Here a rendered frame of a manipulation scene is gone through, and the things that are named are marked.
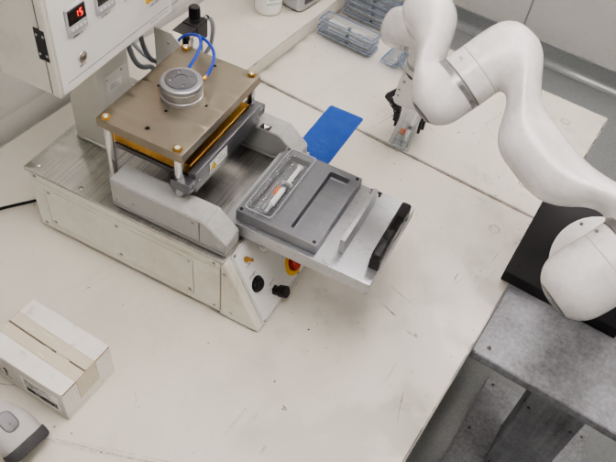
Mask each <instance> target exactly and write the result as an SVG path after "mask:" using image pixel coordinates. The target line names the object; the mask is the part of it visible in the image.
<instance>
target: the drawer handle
mask: <svg viewBox="0 0 616 462"><path fill-rule="evenodd" d="M411 208H412V206H411V205H410V204H408V203H402V204H401V206H400V207H399V209H398V211H397V212H396V214H395V216H393V218H392V220H391V221H390V224H389V225H388V227H387V229H386V230H385V232H384V234H383V235H382V237H381V239H380V240H379V243H378V244H377V245H376V247H375V248H374V250H373V252H372V254H371V257H370V259H369V263H368V267H369V268H371V269H373V270H375V271H378V270H379V269H380V264H381V262H382V260H383V258H384V257H385V255H386V253H387V251H388V250H389V248H390V246H391V244H392V242H393V240H394V239H395V237H396V236H397V234H398V233H399V231H400V229H401V228H402V225H403V223H404V222H406V221H407V220H408V218H409V215H410V212H411Z"/></svg>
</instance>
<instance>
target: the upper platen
mask: <svg viewBox="0 0 616 462"><path fill-rule="evenodd" d="M248 109H249V104H247V103H244V102H242V103H241V104H240V105H239V106H238V107H237V108H236V109H235V110H234V111H233V112H232V113H231V115H230V116H229V117H228V118H227V119H226V120H225V121H224V122H223V123H222V124H221V125H220V126H219V127H218V128H217V129H216V130H215V131H214V132H213V133H212V134H211V135H210V136H209V137H208V138H207V139H206V140H205V142H204V143H203V144H202V145H201V146H200V147H199V148H198V149H197V150H195V151H194V153H193V154H192V155H191V156H190V157H189V158H188V159H187V160H186V161H184V162H183V175H186V176H188V177H189V171H190V170H191V169H192V167H193V166H194V165H195V164H196V163H197V162H198V161H199V160H200V159H201V158H202V157H203V156H204V155H205V154H206V153H207V151H208V150H209V149H210V148H211V147H212V146H213V145H214V144H215V143H216V142H217V141H218V140H219V139H220V138H221V137H222V136H223V135H224V133H225V132H226V131H227V130H228V129H229V128H230V127H231V126H232V125H234V124H235V122H236V121H237V120H238V119H239V118H240V117H241V116H242V115H243V114H244V113H245V112H246V111H247V110H248ZM114 139H115V146H116V147H117V148H120V149H122V150H124V151H126V152H129V153H131V154H133V155H135V156H137V157H140V158H142V159H143V160H146V161H148V162H151V163H153V164H155V165H157V166H159V167H161V168H163V169H165V170H167V171H171V172H173V173H174V160H172V159H169V158H166V157H164V156H162V155H160V154H159V153H156V152H154V151H152V150H150V149H147V148H144V147H142V146H140V145H138V144H136V143H134V142H132V141H130V140H127V139H125V138H123V137H120V136H118V135H116V134H114Z"/></svg>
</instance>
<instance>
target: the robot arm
mask: <svg viewBox="0 0 616 462"><path fill-rule="evenodd" d="M456 28H457V10H456V7H455V5H454V3H453V1H452V0H404V2H403V5H402V6H396V7H393V8H392V9H391V10H390V11H389V12H388V13H387V15H386V16H385V17H384V19H383V21H382V24H381V29H380V35H381V39H382V41H383V43H384V44H385V45H386V46H388V47H391V48H394V49H397V50H402V51H406V52H407V53H408V54H409V56H408V60H407V63H406V67H405V68H404V70H403V72H402V75H401V78H400V81H399V83H398V86H397V88H396V89H394V90H392V91H390V92H388V93H386V94H385V98H386V99H387V101H388V102H389V103H390V106H391V107H392V109H393V113H394V115H393V118H392V120H393V121H394V124H393V125H394V126H396V125H397V123H398V121H399V119H400V115H401V112H402V107H405V108H408V109H411V110H413V111H416V112H417V113H418V115H419V116H420V117H421V120H420V123H419V126H418V129H417V132H416V133H417V134H419V133H420V131H421V130H424V126H425V123H429V124H432V125H435V126H445V125H449V124H452V123H454V122H456V121H457V120H458V119H460V118H462V117H463V116H465V115H467V114H468V113H469V112H471V111H472V110H474V109H475V108H476V107H478V106H479V105H481V104H482V103H484V102H485V101H487V100H488V99H489V98H491V97H492V96H493V95H494V94H496V93H498V92H502V93H504V94H505V96H506V106H505V110H504V114H503V117H502V120H501V123H500V129H499V133H498V146H499V150H500V154H501V156H502V158H503V159H504V161H505V162H506V164H507V165H508V166H509V168H510V169H511V171H512V172H513V174H514V175H515V176H516V177H517V179H518V180H519V181H520V182H521V184H522V185H523V186H524V187H525V188H526V189H527V190H528V191H529V192H530V193H531V194H532V195H533V196H535V197H536V198H538V199H539V200H541V201H543V202H545V203H548V204H552V205H556V206H565V207H587V208H590V209H594V210H596V211H598V212H600V213H601V214H602V215H603V216H604V217H602V216H592V217H587V218H583V219H580V220H577V221H576V222H574V223H572V224H570V225H568V226H567V227H566V228H564V229H563V230H562V231H561V232H560V233H559V235H558V236H557V237H556V239H555V241H554V243H553V245H552V246H551V249H550V254H549V259H548V260H547V261H546V262H545V264H544V265H543V268H542V271H541V286H542V290H543V292H544V295H545V297H546V298H547V300H548V301H549V302H550V303H551V304H552V306H553V307H554V308H555V309H556V310H557V312H558V313H560V314H562V315H563V316H564V317H566V318H569V319H572V320H576V321H587V320H591V319H594V318H597V317H599V316H601V315H603V314H605V313H606V312H608V311H609V310H611V309H613V308H614V307H616V181H613V180H612V179H610V178H608V177H606V176H605V175H603V174H602V173H600V172H599V171H597V170H596V169H595V168H593V167H592V166H591V165H590V164H589V163H587V162H586V161H585V160H584V159H583V158H582V157H581V156H580V155H579V154H578V152H577V151H576V150H575V149H574V148H573V146H572V145H571V144H570V143H569V141H568V140H567V138H566V137H565V136H564V135H563V133H562V132H561V131H560V129H559V128H558V127H557V126H556V124H555V123H554V121H553V120H552V119H551V117H550V116H549V114H548V113H547V112H546V110H545V107H544V104H543V100H542V76H543V67H544V53H543V48H542V45H541V43H540V40H539V39H538V37H537V36H536V34H535V33H534V32H532V30H531V29H530V28H528V27H527V26H526V25H524V24H522V23H520V22H516V21H502V22H500V23H498V24H495V25H493V26H491V27H489V28H488V29H486V30H484V31H483V32H481V33H480V34H478V35H477V36H476V37H474V38H473V39H472V40H470V41H469V42H468V43H467V44H465V45H464V46H462V47H461V48H460V49H458V50H457V51H455V52H454V53H453V54H451V55H450V56H449V57H446V56H447V53H448V52H449V49H450V46H451V43H452V40H453V37H454V35H455V32H456ZM393 96H394V98H393Z"/></svg>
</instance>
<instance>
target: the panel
mask: <svg viewBox="0 0 616 462"><path fill-rule="evenodd" d="M230 258H231V259H232V261H233V263H234V265H235V267H236V270H237V272H238V274H239V277H240V279H241V280H242V282H243V284H244V286H245V288H246V290H247V293H248V296H249V298H250V300H251V301H252V303H253V305H254V307H255V309H256V311H257V313H258V317H259V319H260V321H261V323H262V324H263V325H264V324H265V323H266V322H267V320H268V319H269V317H270V315H271V314H272V313H273V311H274V310H275V308H276V307H277V305H278V304H279V302H280V301H281V299H282V298H281V297H279V296H278V295H274V294H272V288H273V286H274V285H277V286H280V285H286V286H289V288H290V287H291V285H292V283H293V282H294V280H295V279H296V277H297V276H298V274H299V273H300V271H301V270H302V268H303V265H302V264H301V266H300V267H299V269H298V270H296V271H294V270H290V268H289V259H288V258H285V257H284V256H282V255H280V254H278V253H276V252H274V251H272V250H269V249H268V250H267V251H261V250H259V249H258V247H257V244H256V243H254V242H252V241H250V240H248V239H246V238H244V240H243V241H242V242H241V243H240V245H239V246H238V247H237V249H236V250H235V251H234V253H233V254H232V255H231V257H230ZM257 277H261V278H263V280H264V287H263V289H262V290H261V291H256V290H255V289H254V282H255V279H256V278H257Z"/></svg>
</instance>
